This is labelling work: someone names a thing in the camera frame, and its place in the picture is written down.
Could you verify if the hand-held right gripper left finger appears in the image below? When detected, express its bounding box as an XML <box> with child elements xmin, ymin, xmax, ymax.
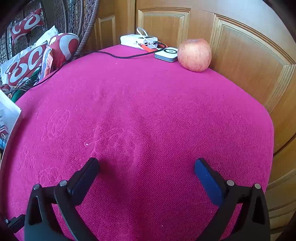
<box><xmin>24</xmin><ymin>158</ymin><xmax>100</xmax><ymax>241</ymax></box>

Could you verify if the red apple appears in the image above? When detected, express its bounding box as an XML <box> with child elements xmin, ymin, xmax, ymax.
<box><xmin>177</xmin><ymin>38</ymin><xmax>212</xmax><ymax>72</ymax></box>

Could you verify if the square red white cushion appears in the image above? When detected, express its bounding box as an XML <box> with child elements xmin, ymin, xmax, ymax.
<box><xmin>1</xmin><ymin>44</ymin><xmax>50</xmax><ymax>87</ymax></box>

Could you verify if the green cushion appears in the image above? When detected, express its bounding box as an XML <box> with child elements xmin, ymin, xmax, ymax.
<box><xmin>10</xmin><ymin>76</ymin><xmax>40</xmax><ymax>102</ymax></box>

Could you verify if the magenta tablecloth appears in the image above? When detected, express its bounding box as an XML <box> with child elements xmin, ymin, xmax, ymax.
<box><xmin>3</xmin><ymin>44</ymin><xmax>274</xmax><ymax>241</ymax></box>

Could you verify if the wicker hanging chair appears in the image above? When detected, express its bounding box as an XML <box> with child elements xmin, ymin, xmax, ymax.
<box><xmin>0</xmin><ymin>0</ymin><xmax>101</xmax><ymax>79</ymax></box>

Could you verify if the white cable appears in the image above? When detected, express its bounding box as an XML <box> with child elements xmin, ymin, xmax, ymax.
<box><xmin>136</xmin><ymin>27</ymin><xmax>148</xmax><ymax>39</ymax></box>

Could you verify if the orange cable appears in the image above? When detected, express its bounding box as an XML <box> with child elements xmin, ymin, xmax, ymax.
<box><xmin>141</xmin><ymin>44</ymin><xmax>163</xmax><ymax>51</ymax></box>

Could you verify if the black cable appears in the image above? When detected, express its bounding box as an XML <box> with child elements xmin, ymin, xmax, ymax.
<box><xmin>9</xmin><ymin>41</ymin><xmax>167</xmax><ymax>93</ymax></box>

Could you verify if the white power bank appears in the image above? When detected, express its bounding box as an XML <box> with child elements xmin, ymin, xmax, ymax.
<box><xmin>120</xmin><ymin>34</ymin><xmax>158</xmax><ymax>50</ymax></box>

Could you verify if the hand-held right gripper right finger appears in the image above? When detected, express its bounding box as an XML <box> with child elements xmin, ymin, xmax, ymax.
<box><xmin>194</xmin><ymin>158</ymin><xmax>271</xmax><ymax>241</ymax></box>

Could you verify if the plaid cushion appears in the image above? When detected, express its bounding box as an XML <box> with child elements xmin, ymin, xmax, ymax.
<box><xmin>40</xmin><ymin>47</ymin><xmax>55</xmax><ymax>79</ymax></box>

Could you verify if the red white bolster cushion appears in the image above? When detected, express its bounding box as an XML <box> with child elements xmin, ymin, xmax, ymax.
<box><xmin>48</xmin><ymin>33</ymin><xmax>80</xmax><ymax>67</ymax></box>

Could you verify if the white tray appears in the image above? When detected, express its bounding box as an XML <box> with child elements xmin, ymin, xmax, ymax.
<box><xmin>0</xmin><ymin>89</ymin><xmax>22</xmax><ymax>149</ymax></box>

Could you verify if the small red white cushion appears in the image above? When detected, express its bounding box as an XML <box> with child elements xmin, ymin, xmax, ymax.
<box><xmin>10</xmin><ymin>8</ymin><xmax>44</xmax><ymax>43</ymax></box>

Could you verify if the white wireless charger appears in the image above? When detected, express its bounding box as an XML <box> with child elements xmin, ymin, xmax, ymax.
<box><xmin>154</xmin><ymin>47</ymin><xmax>179</xmax><ymax>62</ymax></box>

